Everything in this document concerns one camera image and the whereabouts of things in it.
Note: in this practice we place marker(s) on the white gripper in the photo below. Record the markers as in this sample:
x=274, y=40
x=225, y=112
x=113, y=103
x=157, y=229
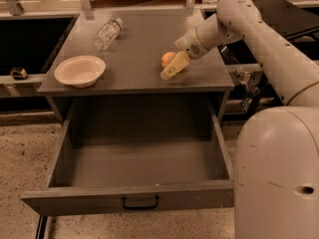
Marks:
x=187, y=44

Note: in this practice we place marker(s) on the orange fruit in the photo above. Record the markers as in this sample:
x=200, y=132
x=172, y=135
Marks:
x=166, y=58

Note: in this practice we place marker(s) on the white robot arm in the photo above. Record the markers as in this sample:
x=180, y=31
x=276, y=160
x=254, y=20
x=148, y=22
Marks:
x=276, y=165

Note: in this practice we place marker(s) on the grey cabinet counter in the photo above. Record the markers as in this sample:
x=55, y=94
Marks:
x=133, y=60

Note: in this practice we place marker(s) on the grey open top drawer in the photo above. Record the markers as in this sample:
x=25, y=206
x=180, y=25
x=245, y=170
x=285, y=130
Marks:
x=137, y=147

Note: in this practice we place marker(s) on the clear plastic water bottle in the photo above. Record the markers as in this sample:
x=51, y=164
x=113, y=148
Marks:
x=108, y=33

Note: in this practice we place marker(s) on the white paper bowl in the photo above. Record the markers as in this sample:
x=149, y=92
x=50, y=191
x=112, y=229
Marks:
x=80, y=71

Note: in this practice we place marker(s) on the black tray on stand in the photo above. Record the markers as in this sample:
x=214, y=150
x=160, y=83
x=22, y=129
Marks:
x=287, y=19

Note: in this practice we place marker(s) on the yellow black tape measure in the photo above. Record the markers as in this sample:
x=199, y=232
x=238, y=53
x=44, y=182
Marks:
x=18, y=73

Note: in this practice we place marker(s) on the black drawer handle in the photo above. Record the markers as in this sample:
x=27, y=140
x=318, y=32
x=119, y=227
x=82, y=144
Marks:
x=140, y=204

